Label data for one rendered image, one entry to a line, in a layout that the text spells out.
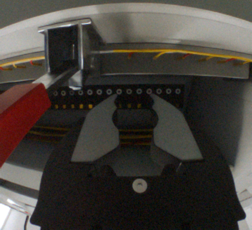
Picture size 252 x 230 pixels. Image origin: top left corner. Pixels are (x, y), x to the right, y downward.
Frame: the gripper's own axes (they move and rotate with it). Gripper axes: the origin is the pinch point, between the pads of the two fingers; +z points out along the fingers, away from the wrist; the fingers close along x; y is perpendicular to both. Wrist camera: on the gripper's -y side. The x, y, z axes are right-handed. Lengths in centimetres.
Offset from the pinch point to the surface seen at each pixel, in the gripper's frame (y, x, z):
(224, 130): 6.3, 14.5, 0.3
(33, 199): 29.3, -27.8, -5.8
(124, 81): 2.7, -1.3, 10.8
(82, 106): 7.4, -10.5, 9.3
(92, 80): 2.3, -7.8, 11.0
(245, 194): 30.3, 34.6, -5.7
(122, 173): 13.4, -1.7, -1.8
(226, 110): 3.5, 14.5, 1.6
